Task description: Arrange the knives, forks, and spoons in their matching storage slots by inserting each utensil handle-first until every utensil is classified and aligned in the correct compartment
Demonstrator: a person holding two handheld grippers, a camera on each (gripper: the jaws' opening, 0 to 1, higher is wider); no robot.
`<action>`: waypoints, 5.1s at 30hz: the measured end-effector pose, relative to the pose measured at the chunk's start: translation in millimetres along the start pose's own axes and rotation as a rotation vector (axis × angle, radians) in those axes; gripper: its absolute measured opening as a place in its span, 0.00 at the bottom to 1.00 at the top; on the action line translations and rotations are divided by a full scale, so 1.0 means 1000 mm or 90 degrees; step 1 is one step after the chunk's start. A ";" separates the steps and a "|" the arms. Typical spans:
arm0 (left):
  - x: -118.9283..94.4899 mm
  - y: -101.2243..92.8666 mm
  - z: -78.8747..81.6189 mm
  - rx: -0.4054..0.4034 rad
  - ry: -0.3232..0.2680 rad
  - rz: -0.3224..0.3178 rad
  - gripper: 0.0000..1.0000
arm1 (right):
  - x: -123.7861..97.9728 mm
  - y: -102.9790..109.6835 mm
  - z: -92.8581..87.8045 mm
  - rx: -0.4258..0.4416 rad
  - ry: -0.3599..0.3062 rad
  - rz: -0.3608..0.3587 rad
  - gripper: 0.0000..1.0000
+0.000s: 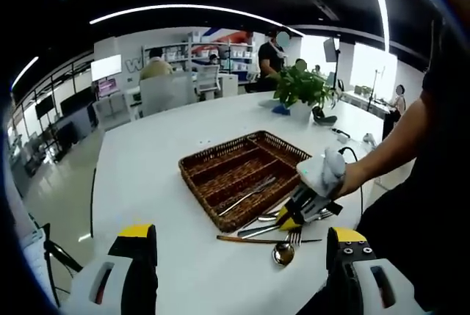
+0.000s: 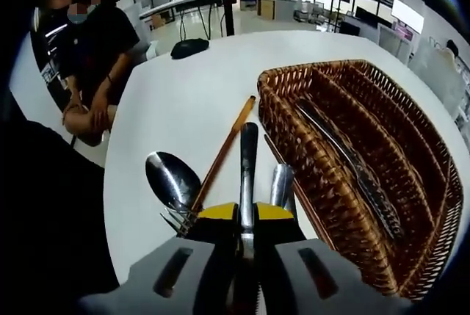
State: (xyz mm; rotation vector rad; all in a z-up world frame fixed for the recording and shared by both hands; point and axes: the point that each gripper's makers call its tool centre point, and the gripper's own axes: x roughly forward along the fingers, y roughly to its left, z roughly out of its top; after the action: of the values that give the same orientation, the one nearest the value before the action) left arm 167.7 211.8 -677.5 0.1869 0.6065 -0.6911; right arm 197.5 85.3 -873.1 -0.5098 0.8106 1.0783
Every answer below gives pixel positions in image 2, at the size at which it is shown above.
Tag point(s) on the steel fork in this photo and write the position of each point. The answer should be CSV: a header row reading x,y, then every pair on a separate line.
x,y
180,221

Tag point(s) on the frosted white partition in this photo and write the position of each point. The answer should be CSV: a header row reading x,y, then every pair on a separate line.
x,y
433,72

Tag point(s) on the white display screen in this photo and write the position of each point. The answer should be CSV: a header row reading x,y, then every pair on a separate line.
x,y
407,15

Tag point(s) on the wooden chopstick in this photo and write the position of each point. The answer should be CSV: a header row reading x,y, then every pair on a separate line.
x,y
227,142
286,179

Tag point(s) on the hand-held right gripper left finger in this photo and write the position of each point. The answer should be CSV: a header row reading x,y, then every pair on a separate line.
x,y
216,256

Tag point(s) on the steel spoon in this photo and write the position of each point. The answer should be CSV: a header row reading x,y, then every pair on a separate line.
x,y
169,179
282,183

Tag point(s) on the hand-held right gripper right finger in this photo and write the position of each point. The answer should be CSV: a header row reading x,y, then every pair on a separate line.
x,y
279,256

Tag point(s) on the black computer mouse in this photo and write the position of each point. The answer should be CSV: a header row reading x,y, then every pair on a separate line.
x,y
189,48

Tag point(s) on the wide black monitor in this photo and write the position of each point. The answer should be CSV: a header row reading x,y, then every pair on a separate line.
x,y
366,17

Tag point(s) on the wooden cabinet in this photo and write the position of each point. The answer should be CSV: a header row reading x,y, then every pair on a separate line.
x,y
266,8

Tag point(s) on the brown wicker storage basket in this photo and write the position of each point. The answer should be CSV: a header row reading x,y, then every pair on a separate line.
x,y
367,127

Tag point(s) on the steel table knife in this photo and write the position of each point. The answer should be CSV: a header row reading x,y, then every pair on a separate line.
x,y
249,168
345,153

